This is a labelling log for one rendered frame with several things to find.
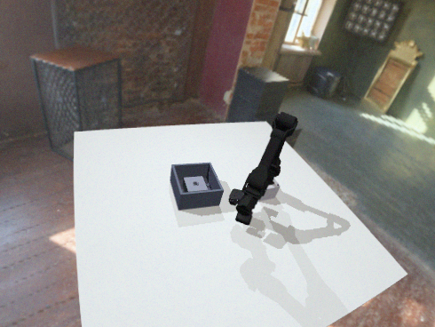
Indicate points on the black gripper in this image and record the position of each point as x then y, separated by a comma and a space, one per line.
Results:
244, 219

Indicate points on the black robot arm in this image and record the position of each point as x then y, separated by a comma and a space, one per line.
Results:
269, 167

